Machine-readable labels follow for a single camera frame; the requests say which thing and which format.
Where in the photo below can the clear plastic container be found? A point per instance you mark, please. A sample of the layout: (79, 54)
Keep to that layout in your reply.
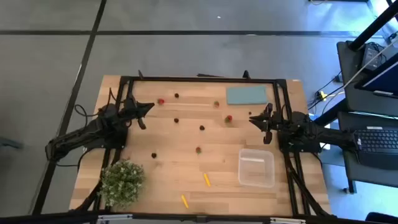
(267, 155)

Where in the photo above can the green artificial potted plant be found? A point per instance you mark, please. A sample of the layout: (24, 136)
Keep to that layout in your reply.
(121, 183)

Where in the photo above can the black keyboard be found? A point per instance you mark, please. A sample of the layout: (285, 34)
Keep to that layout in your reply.
(379, 141)

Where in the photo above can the small yellow carrot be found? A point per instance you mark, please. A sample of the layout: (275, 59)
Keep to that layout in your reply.
(185, 201)
(207, 179)

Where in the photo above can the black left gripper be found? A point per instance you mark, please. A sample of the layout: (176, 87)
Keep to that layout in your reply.
(131, 110)

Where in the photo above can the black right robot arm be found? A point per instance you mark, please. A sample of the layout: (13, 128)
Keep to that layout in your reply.
(326, 135)

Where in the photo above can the black aluminium table frame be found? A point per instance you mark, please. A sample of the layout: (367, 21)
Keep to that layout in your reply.
(233, 80)

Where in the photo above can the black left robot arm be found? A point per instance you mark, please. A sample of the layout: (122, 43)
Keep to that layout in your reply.
(77, 138)

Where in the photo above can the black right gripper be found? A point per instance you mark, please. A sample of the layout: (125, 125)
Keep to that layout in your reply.
(275, 123)

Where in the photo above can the grey chair base leg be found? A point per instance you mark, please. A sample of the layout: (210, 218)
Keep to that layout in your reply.
(9, 143)

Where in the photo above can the black power adaptor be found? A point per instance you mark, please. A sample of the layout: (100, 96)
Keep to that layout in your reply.
(371, 56)

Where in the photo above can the red strawberry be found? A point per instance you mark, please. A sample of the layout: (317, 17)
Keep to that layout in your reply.
(216, 104)
(198, 150)
(229, 118)
(160, 101)

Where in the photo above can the dark grey desk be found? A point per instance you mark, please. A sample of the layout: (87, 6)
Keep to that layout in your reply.
(351, 93)
(351, 174)

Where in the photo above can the black computer monitor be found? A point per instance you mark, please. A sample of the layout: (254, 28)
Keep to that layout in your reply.
(385, 81)

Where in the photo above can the silver bracket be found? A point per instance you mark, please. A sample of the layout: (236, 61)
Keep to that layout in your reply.
(287, 221)
(115, 217)

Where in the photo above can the yellow plug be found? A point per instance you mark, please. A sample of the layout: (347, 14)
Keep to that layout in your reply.
(322, 95)

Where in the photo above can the black diagonal pole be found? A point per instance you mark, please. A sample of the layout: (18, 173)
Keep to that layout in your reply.
(373, 28)

